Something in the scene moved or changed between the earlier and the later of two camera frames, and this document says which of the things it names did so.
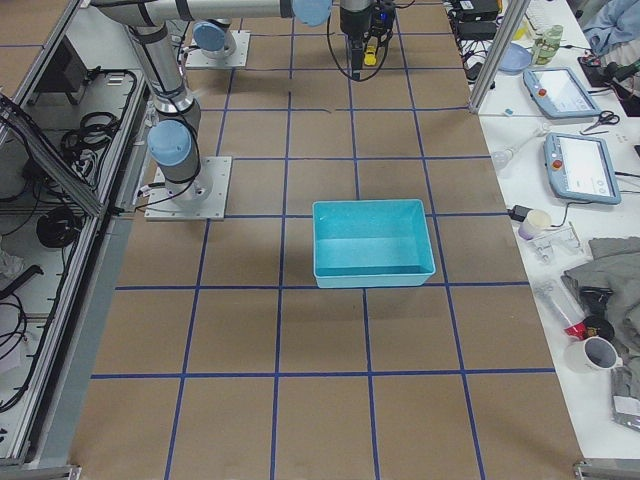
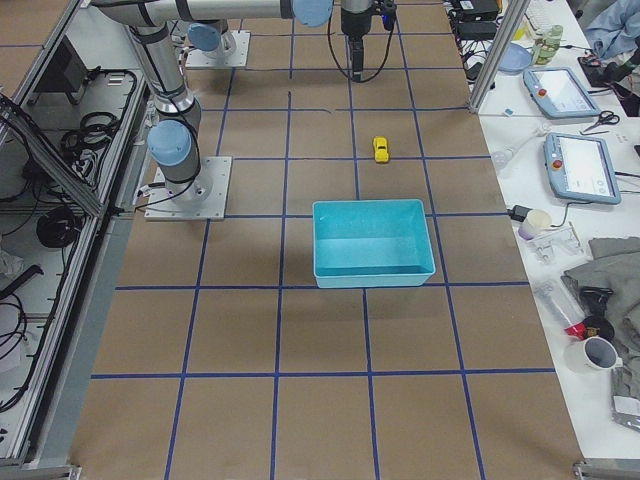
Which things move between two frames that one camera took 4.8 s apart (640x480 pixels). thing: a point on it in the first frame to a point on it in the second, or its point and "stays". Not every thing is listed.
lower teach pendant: x=580 y=169 stays
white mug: x=594 y=354 stays
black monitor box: x=66 y=72 stays
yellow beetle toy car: x=370 y=58 to x=380 y=149
